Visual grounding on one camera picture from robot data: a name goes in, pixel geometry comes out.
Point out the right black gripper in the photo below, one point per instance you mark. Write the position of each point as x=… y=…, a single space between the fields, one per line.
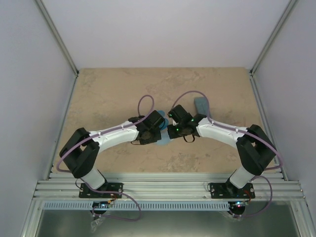
x=172 y=134

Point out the left aluminium frame post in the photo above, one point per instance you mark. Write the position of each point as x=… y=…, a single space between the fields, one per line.
x=45 y=14

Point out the right small circuit board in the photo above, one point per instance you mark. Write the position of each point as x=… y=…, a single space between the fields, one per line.
x=238 y=204

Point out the blue hard glasses case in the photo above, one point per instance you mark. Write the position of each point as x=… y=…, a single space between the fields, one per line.
x=163 y=125

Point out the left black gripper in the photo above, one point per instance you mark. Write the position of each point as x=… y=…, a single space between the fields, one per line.
x=157 y=137

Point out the grey-blue teal-lined glasses case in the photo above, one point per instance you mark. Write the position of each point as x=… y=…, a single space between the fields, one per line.
x=201 y=106

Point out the aluminium frame post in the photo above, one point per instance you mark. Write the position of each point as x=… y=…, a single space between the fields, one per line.
x=273 y=36
x=45 y=14

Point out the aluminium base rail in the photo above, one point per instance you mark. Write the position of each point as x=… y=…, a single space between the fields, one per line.
x=169 y=186

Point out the small circuit board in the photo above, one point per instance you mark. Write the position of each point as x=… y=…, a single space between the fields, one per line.
x=238 y=204
x=103 y=204

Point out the right aluminium frame post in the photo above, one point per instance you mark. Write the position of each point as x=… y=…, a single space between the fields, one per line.
x=273 y=36

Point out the black mounting plate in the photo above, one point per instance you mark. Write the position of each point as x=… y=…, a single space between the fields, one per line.
x=108 y=190
x=218 y=190

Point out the left small circuit board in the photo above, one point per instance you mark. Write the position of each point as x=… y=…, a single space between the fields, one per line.
x=103 y=204

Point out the blue cleaning cloth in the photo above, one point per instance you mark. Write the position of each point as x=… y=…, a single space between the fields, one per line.
x=164 y=141

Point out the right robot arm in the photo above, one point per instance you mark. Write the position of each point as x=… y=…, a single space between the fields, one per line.
x=253 y=146

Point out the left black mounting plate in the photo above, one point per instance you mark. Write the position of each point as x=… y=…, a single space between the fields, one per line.
x=108 y=190

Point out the grey slotted cable duct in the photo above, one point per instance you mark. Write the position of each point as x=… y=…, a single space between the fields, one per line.
x=128 y=205

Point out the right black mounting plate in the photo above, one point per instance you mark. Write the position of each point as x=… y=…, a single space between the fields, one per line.
x=218 y=190

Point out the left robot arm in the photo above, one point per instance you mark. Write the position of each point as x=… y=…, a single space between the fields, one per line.
x=81 y=150

